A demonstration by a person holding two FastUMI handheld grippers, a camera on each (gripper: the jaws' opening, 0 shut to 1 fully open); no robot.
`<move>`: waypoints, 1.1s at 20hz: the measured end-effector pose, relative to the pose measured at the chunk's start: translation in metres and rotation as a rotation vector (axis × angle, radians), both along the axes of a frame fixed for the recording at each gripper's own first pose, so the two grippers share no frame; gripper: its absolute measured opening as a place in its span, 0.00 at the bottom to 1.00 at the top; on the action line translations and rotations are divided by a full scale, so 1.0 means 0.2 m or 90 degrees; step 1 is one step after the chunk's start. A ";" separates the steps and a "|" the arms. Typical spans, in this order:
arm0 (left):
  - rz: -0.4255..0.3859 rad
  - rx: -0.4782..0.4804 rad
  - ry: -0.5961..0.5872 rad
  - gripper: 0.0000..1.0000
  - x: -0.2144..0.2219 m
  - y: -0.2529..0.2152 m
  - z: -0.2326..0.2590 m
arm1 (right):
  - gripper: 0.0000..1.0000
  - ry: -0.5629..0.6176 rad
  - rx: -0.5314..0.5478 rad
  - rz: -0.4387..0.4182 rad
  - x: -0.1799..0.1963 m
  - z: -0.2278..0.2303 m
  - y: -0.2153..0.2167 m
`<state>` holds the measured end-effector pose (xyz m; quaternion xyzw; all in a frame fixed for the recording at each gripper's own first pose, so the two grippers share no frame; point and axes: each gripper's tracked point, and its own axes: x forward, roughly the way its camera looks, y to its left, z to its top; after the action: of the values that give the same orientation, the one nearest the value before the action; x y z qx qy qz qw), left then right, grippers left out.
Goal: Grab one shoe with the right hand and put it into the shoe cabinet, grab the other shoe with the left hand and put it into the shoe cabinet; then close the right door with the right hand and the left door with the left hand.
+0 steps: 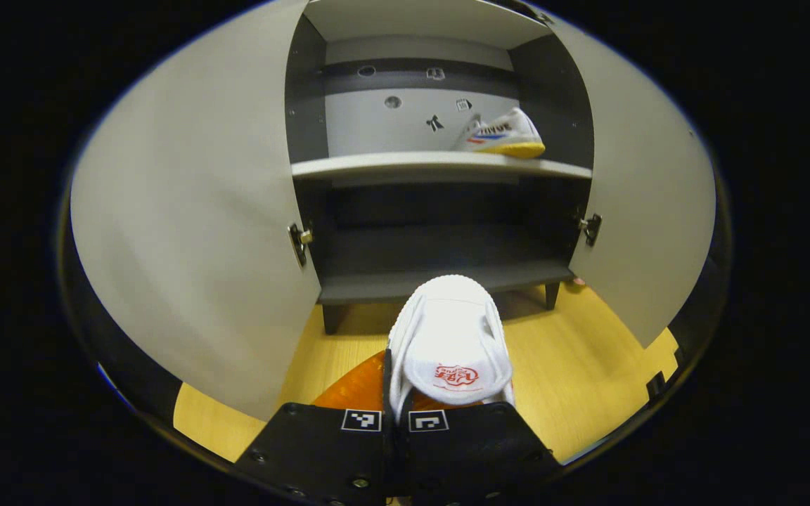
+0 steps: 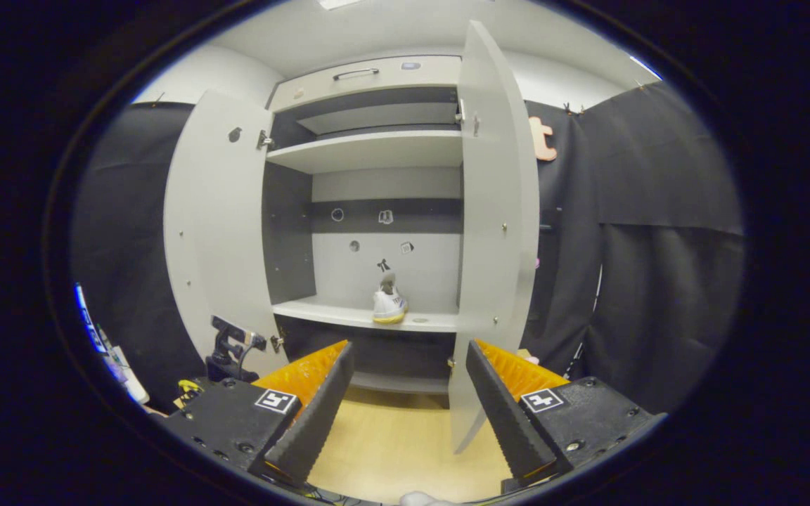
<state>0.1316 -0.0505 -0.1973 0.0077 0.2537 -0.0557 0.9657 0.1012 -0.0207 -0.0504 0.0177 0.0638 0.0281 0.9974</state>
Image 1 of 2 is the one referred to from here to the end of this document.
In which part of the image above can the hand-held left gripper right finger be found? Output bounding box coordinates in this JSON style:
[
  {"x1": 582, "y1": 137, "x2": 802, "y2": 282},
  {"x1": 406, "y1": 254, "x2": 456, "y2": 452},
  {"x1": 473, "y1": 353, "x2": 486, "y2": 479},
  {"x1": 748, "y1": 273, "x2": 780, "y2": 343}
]
[{"x1": 397, "y1": 379, "x2": 564, "y2": 506}]

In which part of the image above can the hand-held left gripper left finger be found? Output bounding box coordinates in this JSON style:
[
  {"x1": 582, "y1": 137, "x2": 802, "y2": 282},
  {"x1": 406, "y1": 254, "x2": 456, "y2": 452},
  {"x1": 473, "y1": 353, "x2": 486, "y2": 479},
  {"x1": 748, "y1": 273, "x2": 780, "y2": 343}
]
[{"x1": 235, "y1": 349, "x2": 397, "y2": 506}]

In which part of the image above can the white shoe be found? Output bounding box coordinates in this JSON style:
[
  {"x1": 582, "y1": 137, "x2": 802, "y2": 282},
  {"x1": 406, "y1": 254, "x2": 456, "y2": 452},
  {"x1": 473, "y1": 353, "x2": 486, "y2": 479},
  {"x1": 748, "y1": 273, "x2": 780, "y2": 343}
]
[
  {"x1": 451, "y1": 107, "x2": 546, "y2": 160},
  {"x1": 385, "y1": 274, "x2": 516, "y2": 422}
]

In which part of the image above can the grey shoe cabinet door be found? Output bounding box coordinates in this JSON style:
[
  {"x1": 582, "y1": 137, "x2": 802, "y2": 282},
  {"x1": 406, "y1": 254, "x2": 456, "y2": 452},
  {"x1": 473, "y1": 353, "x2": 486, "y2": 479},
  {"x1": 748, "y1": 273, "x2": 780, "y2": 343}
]
[
  {"x1": 70, "y1": 0, "x2": 323, "y2": 422},
  {"x1": 542, "y1": 14, "x2": 717, "y2": 350}
]

